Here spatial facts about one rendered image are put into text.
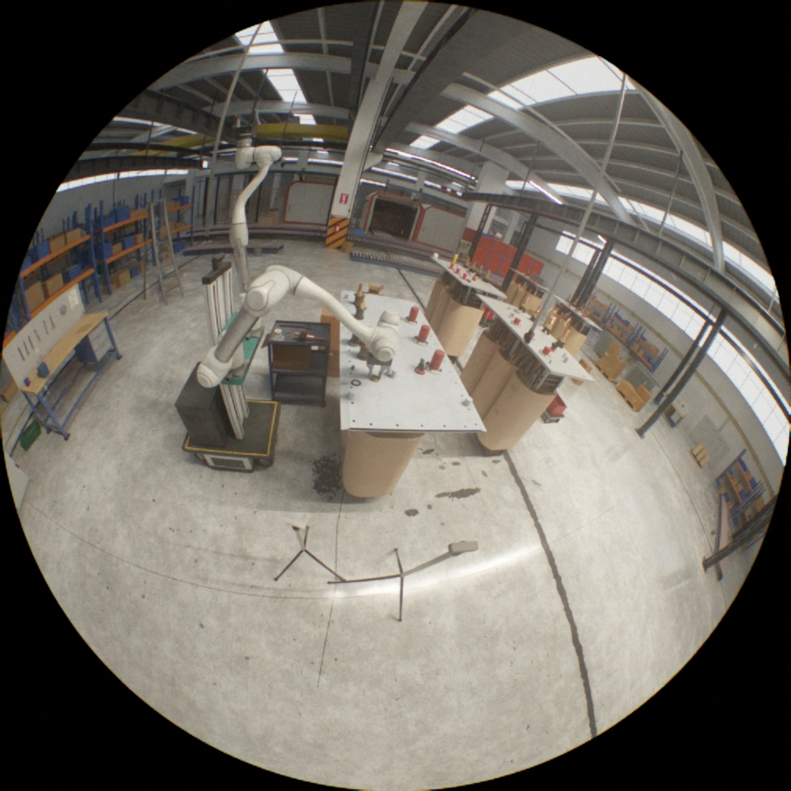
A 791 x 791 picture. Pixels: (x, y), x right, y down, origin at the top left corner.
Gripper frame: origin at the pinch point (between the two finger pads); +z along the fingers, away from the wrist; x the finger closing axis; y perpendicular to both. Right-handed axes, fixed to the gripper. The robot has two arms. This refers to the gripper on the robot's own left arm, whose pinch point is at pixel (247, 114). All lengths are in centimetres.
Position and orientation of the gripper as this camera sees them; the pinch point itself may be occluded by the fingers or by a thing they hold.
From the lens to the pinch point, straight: 188.5
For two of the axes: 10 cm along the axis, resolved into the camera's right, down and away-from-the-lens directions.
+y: -1.9, 8.1, -5.5
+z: 2.7, -5.0, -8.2
